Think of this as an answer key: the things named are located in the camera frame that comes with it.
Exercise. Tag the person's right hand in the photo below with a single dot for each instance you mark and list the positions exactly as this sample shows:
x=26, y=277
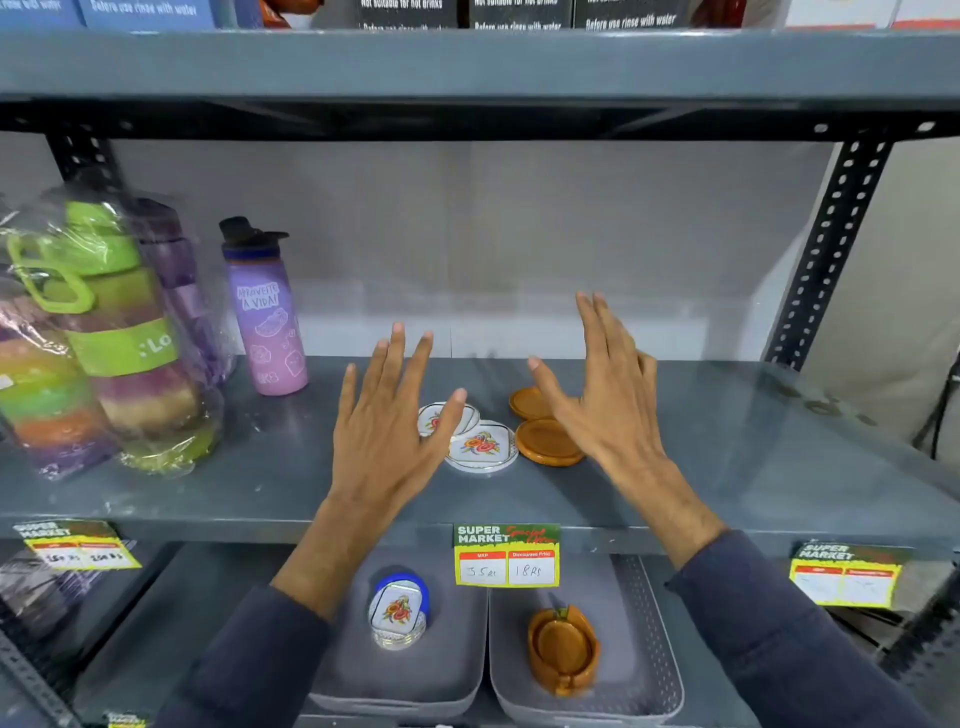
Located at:
x=611, y=420

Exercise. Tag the person's right thumb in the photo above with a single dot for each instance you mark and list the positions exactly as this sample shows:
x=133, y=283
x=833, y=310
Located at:
x=551, y=394

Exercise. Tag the person's left forearm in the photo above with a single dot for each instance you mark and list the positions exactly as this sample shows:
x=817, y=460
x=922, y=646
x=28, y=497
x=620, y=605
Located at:
x=300, y=600

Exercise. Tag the blue cardboard box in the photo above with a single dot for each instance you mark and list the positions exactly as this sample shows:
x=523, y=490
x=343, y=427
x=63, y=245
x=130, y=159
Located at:
x=146, y=11
x=37, y=11

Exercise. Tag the person's left thumb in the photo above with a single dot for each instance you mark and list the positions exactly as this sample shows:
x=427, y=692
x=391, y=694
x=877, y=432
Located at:
x=444, y=427

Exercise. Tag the person's left little finger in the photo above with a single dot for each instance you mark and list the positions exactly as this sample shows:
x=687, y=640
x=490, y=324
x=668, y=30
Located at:
x=348, y=401

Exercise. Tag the person's right forearm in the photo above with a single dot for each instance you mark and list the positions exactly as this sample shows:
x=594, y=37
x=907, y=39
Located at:
x=750, y=615

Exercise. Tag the large green-lid rainbow bottle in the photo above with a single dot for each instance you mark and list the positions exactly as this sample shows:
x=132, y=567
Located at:
x=127, y=345

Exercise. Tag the clear wrapped dark package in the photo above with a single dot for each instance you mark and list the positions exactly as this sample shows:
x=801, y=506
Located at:
x=30, y=592

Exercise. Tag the black cardboard box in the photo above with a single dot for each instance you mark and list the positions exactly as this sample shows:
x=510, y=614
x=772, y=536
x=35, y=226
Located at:
x=409, y=13
x=520, y=13
x=630, y=13

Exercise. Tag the grey plastic tray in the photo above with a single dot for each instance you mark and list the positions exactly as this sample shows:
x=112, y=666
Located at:
x=637, y=645
x=450, y=660

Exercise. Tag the person's left hand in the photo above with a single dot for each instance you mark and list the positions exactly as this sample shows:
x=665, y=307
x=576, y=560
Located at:
x=382, y=450

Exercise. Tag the white floral coaster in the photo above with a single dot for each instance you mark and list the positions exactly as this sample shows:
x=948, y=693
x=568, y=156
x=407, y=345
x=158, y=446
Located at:
x=484, y=448
x=431, y=420

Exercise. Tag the purple wrapped water bottle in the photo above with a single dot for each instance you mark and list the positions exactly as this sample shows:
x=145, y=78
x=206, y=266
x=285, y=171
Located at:
x=187, y=300

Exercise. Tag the person's left middle finger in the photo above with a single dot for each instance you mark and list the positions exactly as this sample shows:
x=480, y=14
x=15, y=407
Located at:
x=397, y=371

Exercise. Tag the green yellow price label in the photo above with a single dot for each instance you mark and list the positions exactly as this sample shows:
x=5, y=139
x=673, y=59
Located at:
x=847, y=574
x=75, y=544
x=126, y=720
x=506, y=555

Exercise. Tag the small rainbow striped bottle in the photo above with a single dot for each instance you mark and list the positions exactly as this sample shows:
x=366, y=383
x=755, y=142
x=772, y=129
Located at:
x=45, y=405

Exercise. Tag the floral coaster set blue holder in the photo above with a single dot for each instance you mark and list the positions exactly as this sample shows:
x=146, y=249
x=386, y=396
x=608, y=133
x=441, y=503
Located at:
x=397, y=611

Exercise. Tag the orange round coaster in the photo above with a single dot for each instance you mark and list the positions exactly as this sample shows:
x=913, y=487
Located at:
x=546, y=442
x=529, y=403

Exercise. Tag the orange coaster set with holder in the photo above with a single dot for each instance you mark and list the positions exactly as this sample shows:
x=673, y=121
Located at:
x=562, y=649

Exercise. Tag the orange packaged item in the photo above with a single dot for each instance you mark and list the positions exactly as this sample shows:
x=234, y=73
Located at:
x=289, y=11

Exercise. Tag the person's right middle finger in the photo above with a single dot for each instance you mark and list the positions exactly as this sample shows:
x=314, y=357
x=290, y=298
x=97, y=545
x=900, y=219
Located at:
x=611, y=330

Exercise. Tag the white orange box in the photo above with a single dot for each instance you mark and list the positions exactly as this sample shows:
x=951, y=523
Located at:
x=926, y=11
x=840, y=11

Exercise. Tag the lilac bottle with black lid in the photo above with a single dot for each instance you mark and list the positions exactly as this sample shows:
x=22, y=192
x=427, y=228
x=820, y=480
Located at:
x=270, y=330

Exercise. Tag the grey metal shelf rack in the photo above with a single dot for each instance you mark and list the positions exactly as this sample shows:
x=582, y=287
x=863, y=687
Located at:
x=480, y=67

